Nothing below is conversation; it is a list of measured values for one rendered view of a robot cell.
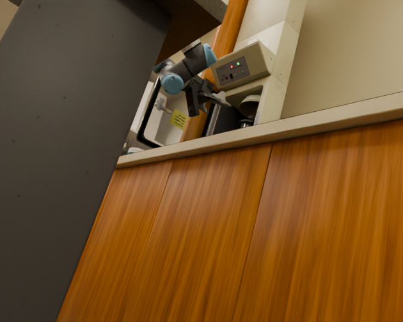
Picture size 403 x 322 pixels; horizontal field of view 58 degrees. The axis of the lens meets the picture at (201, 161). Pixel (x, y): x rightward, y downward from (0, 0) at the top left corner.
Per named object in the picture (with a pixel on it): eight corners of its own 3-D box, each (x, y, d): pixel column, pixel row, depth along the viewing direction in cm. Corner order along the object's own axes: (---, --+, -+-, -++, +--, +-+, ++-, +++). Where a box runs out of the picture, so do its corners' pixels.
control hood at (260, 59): (220, 92, 179) (225, 75, 182) (271, 74, 154) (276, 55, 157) (203, 80, 173) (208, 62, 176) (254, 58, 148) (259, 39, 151)
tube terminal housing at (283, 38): (231, 200, 177) (265, 70, 202) (285, 199, 152) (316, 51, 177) (194, 180, 163) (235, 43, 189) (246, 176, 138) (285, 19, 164)
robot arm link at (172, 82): (185, 66, 125) (179, 54, 133) (158, 84, 127) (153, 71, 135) (196, 83, 130) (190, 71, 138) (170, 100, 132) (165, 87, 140)
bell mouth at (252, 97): (254, 123, 179) (257, 114, 181) (284, 117, 165) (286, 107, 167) (230, 105, 169) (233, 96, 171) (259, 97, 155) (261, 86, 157)
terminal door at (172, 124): (196, 168, 163) (219, 93, 176) (135, 139, 150) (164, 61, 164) (195, 168, 164) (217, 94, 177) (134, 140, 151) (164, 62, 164)
